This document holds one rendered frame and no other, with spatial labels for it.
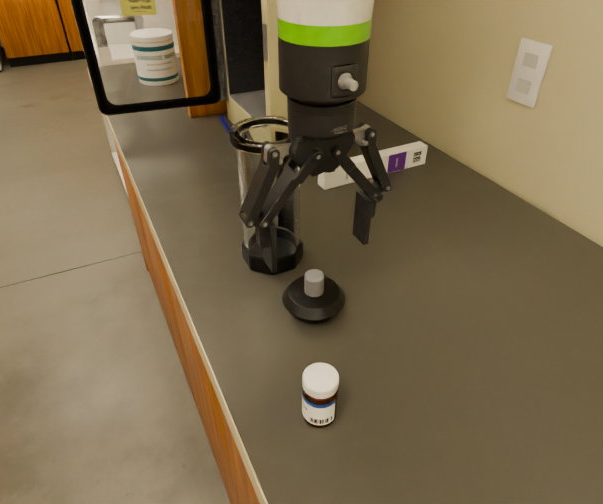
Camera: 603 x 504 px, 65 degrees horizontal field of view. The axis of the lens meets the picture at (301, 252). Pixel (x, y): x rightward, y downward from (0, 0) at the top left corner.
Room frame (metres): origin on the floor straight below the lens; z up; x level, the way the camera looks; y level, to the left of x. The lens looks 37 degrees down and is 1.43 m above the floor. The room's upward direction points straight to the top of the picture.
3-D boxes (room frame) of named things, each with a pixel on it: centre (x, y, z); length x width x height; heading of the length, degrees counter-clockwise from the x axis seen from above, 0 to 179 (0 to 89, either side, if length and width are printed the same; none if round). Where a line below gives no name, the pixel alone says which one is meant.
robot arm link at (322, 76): (0.50, -0.02, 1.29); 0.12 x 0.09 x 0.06; 26
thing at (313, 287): (0.51, -0.02, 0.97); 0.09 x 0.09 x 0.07
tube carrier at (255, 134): (0.64, 0.05, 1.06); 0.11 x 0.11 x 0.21
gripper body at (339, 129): (0.51, -0.02, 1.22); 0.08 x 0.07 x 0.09; 116
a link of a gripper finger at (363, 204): (0.54, -0.08, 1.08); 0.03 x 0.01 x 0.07; 26
